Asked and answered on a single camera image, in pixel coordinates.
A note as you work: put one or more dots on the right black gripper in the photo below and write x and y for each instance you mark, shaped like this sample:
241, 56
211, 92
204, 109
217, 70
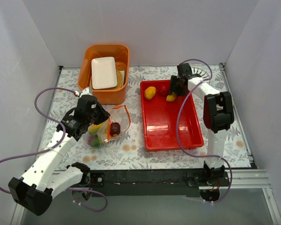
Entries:
176, 86

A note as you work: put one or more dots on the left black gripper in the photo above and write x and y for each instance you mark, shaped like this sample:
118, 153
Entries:
100, 116

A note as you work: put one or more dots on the green yellow papaya toy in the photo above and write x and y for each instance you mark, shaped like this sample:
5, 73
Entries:
96, 129

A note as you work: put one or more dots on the yellow elongated mango toy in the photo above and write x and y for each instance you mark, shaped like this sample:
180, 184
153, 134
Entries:
171, 97

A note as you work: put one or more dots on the purple grape bunch toy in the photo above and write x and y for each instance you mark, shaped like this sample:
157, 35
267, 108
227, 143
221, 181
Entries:
89, 140

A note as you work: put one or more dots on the orange green mango toy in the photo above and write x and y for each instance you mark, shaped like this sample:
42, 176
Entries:
95, 141

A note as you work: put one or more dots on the dark brown passion fruit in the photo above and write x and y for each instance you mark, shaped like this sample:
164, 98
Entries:
115, 129

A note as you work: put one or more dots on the clear zip top bag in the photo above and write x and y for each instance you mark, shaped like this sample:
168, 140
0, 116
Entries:
118, 114

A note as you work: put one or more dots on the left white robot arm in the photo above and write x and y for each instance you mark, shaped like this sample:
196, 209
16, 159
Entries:
37, 187

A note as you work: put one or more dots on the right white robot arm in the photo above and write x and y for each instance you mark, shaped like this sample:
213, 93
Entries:
218, 115

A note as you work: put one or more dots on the dark red round fruit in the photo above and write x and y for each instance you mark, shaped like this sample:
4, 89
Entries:
163, 90

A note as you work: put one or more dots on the white striped round plate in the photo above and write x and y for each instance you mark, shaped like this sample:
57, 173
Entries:
198, 72

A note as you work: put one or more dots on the red plastic tray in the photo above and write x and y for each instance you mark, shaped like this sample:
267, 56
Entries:
160, 117

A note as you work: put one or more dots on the yellow tray in bin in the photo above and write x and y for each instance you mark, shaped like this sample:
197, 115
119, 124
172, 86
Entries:
113, 81

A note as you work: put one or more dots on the white rectangular plate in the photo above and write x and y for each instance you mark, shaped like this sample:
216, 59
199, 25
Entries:
103, 66

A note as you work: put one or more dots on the floral table mat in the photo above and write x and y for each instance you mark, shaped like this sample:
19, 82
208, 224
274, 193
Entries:
128, 151

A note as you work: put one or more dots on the orange plastic bin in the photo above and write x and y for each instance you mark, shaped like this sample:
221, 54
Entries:
121, 55

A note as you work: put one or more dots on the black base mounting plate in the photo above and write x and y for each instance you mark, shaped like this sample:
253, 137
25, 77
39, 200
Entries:
155, 189

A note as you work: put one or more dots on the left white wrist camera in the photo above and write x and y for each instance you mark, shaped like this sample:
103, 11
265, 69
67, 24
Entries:
86, 91

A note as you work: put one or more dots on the aluminium frame rail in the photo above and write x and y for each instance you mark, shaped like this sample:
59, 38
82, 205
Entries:
247, 178

